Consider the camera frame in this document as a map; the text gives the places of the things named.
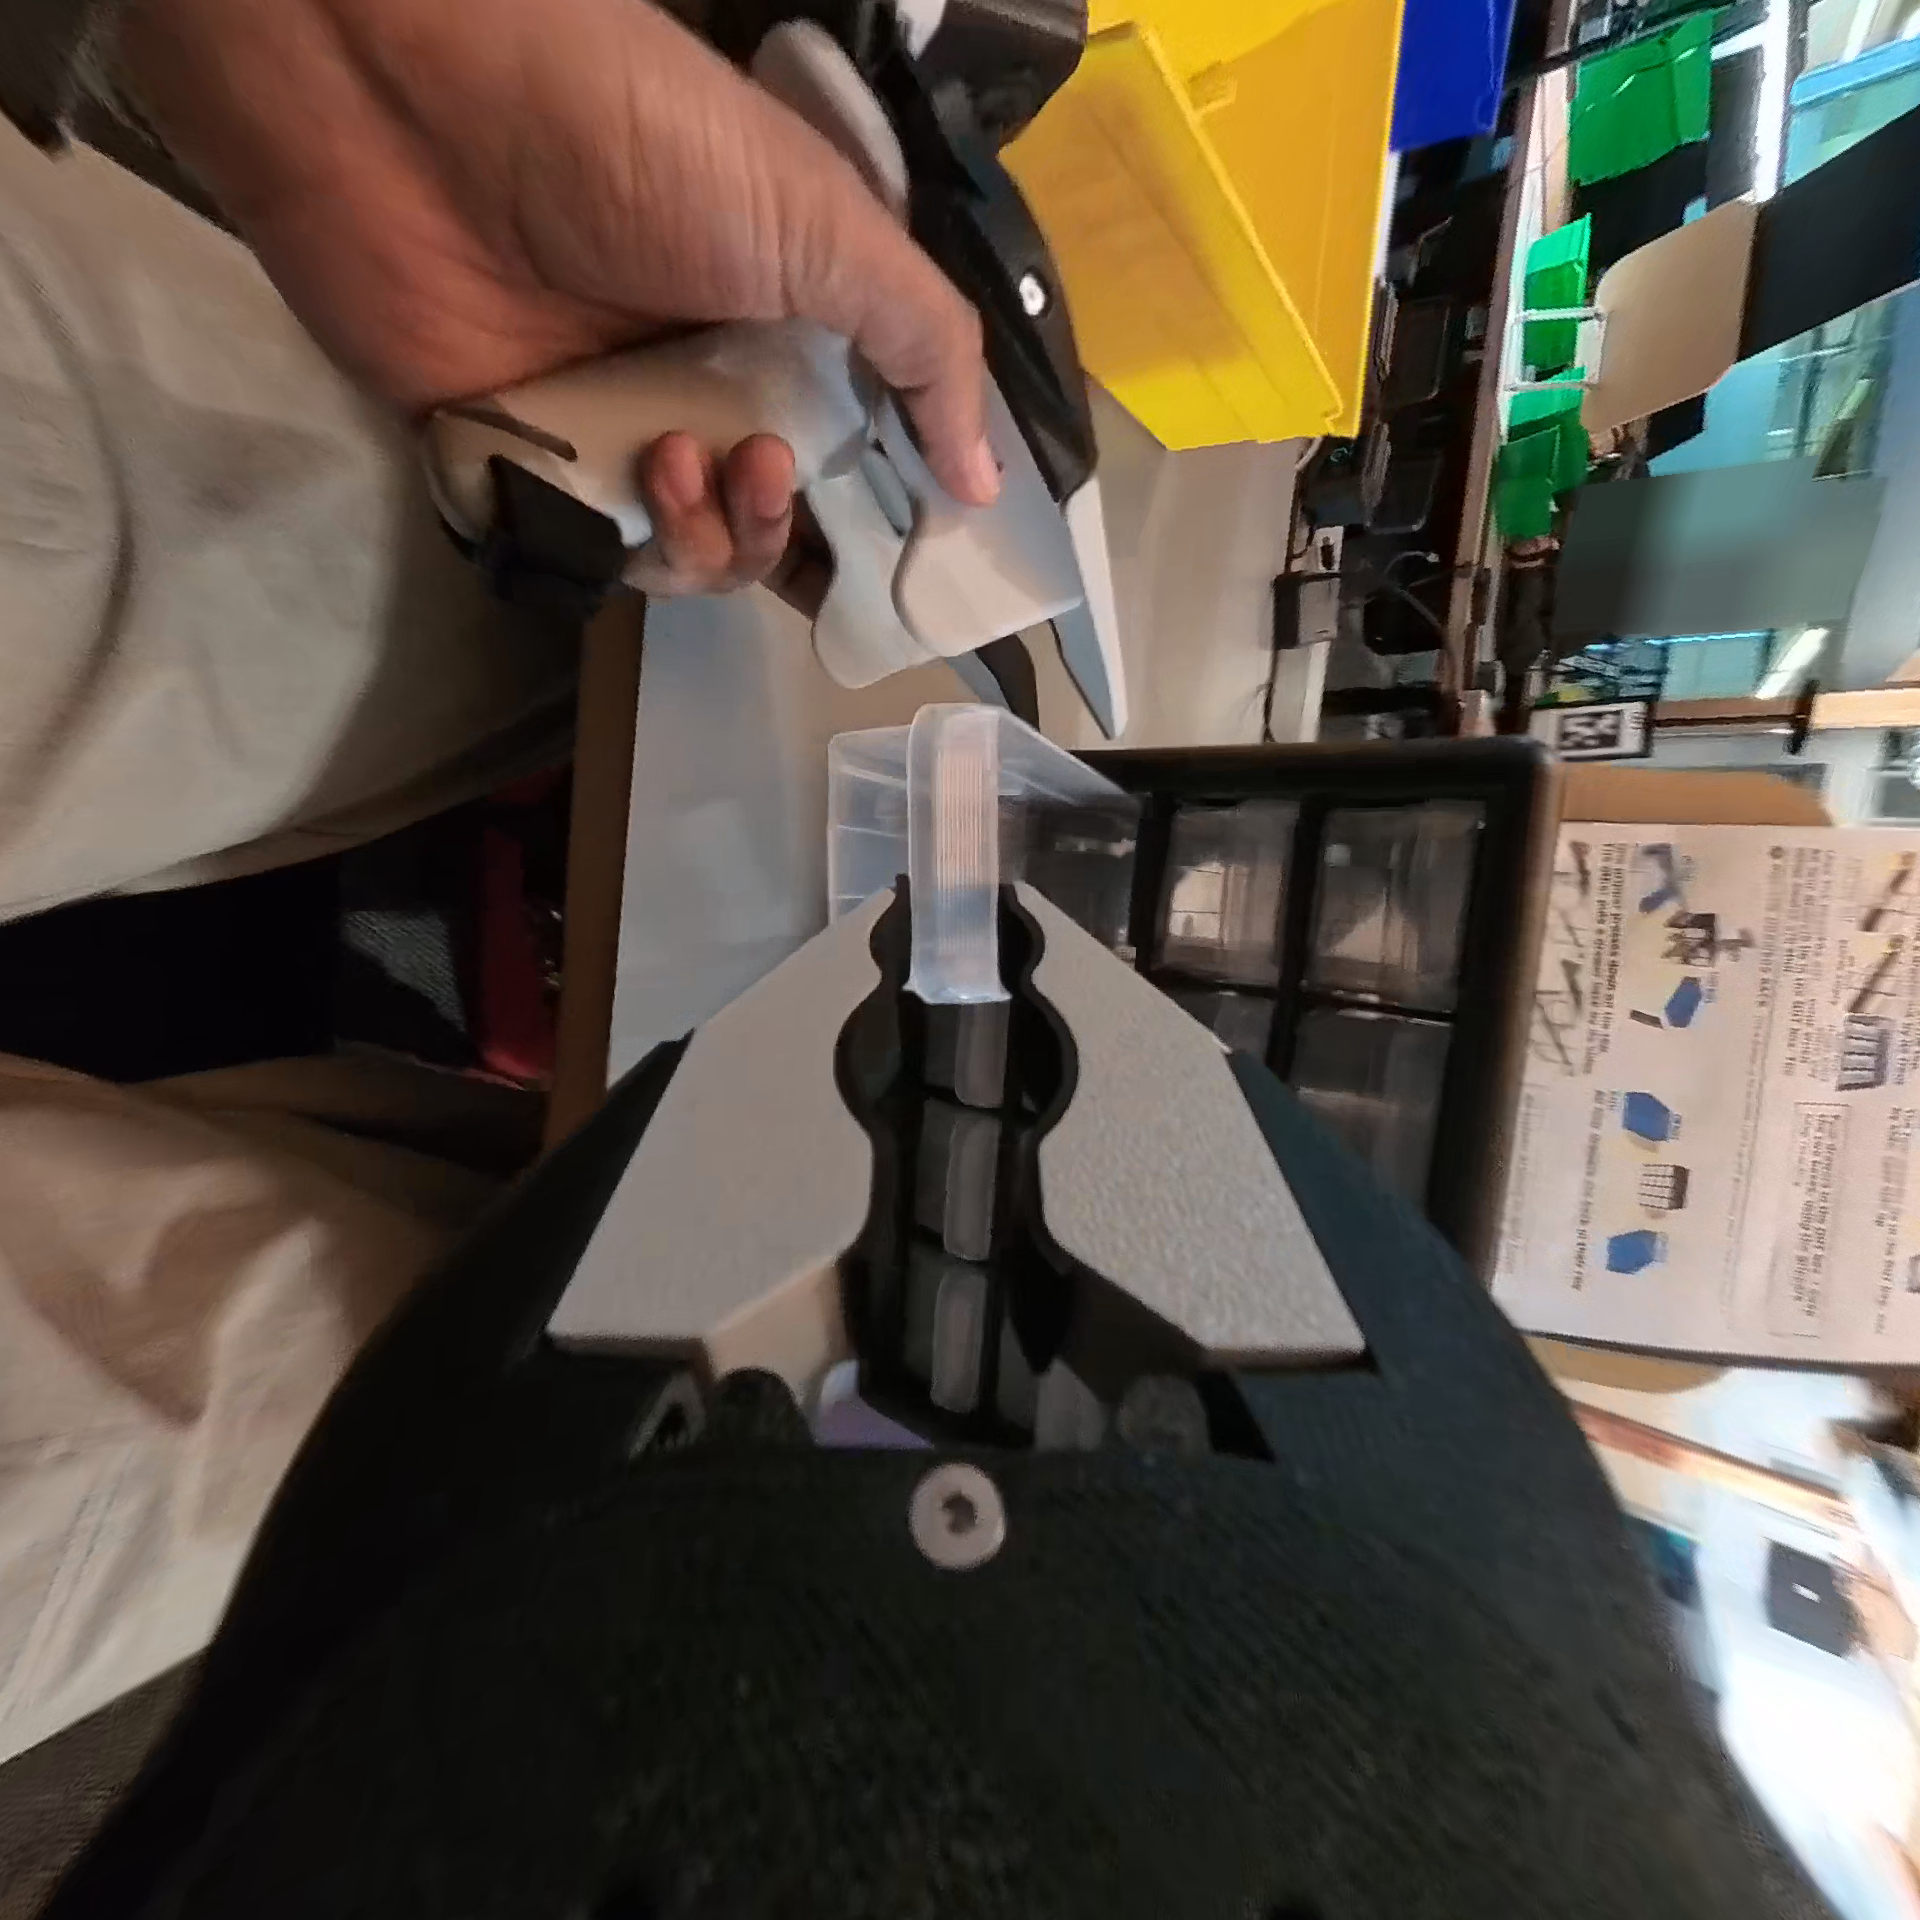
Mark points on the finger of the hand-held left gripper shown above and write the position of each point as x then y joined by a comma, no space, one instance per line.
1095,616
983,580

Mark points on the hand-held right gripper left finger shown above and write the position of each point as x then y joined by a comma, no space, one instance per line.
721,1185

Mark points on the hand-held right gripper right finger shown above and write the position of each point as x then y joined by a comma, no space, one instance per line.
1185,1185

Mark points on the clear plastic drawer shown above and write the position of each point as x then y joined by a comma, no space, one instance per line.
960,810

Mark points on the black small drawer cabinet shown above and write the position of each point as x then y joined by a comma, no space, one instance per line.
1508,975

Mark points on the person's left hand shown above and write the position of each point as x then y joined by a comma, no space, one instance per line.
570,194

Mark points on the large yellow plastic bin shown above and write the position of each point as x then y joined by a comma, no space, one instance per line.
1200,194

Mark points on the black power adapter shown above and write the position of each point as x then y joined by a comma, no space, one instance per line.
1302,608

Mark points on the green plastic bin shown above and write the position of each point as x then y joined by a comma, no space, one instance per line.
1636,100
1556,293
1540,464

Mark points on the dark blue plastic bin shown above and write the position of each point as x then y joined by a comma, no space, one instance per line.
1447,68

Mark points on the black and white marker tag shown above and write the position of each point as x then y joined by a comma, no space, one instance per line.
1599,730

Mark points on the printed instruction sheet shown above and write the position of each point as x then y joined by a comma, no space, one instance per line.
1724,1095

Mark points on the brown cardboard box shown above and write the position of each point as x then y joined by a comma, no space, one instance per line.
1695,796

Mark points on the brown cardboard flap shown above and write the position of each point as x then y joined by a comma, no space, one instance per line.
1673,324

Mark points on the person's beige trousers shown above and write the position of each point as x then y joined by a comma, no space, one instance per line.
194,600

